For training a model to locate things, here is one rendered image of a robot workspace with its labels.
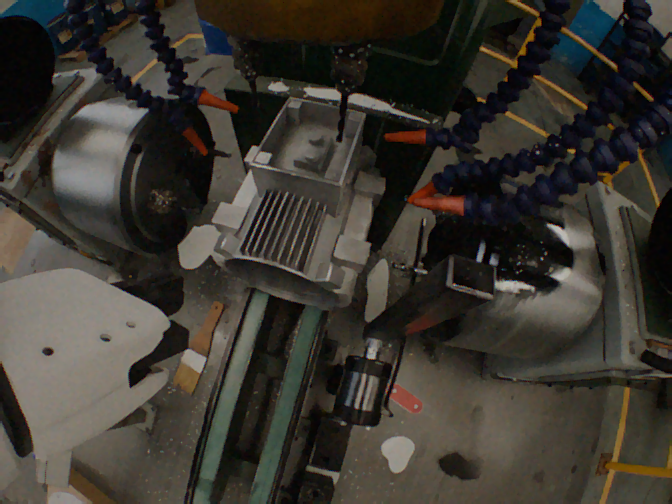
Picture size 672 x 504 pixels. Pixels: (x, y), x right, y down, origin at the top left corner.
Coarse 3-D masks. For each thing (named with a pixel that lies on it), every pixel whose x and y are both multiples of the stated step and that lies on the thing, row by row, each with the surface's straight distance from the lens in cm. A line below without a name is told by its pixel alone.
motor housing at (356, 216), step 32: (256, 192) 38; (352, 192) 37; (256, 224) 33; (288, 224) 32; (320, 224) 31; (352, 224) 35; (256, 256) 30; (288, 256) 29; (320, 256) 31; (288, 288) 45; (320, 288) 43; (352, 288) 34
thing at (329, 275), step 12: (360, 156) 39; (372, 156) 40; (228, 240) 32; (240, 240) 33; (216, 252) 34; (228, 252) 32; (324, 264) 31; (324, 276) 30; (336, 276) 30; (336, 288) 31
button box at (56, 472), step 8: (64, 456) 49; (40, 464) 50; (48, 464) 50; (56, 464) 50; (64, 464) 50; (40, 472) 51; (48, 472) 51; (56, 472) 51; (64, 472) 51; (40, 480) 52; (48, 480) 52; (56, 480) 52; (64, 480) 52
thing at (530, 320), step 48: (480, 192) 37; (432, 240) 47; (480, 240) 32; (528, 240) 32; (576, 240) 38; (528, 288) 32; (576, 288) 37; (432, 336) 39; (480, 336) 35; (528, 336) 37; (576, 336) 44
